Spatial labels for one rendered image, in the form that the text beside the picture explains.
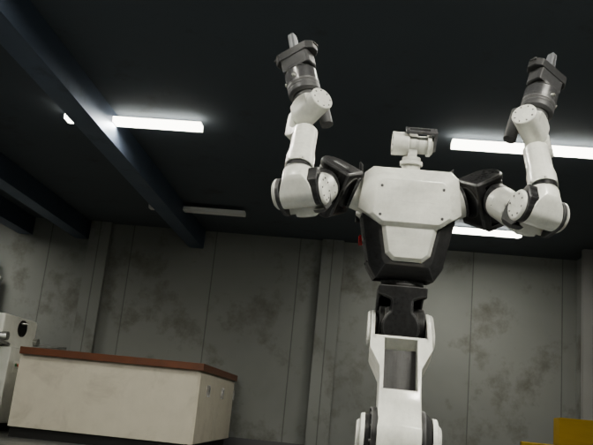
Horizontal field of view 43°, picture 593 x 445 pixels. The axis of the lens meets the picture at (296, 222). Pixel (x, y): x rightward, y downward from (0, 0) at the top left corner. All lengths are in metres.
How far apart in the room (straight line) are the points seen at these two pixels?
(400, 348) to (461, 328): 8.49
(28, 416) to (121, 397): 0.98
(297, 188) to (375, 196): 0.28
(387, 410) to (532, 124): 0.80
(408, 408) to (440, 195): 0.57
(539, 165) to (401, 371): 0.61
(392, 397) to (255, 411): 8.54
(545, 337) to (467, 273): 1.32
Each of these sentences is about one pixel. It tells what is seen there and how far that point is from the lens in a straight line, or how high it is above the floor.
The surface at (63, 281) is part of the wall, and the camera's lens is 11.18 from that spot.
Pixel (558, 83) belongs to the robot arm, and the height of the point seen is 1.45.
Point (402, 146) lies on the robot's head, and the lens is 2.10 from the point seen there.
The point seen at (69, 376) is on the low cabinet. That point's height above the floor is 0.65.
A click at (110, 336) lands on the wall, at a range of 10.84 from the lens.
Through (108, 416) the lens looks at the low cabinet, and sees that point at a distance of 8.15.
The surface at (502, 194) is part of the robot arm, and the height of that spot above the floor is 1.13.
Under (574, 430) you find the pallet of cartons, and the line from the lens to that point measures 9.15.
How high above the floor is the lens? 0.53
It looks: 14 degrees up
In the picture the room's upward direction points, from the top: 6 degrees clockwise
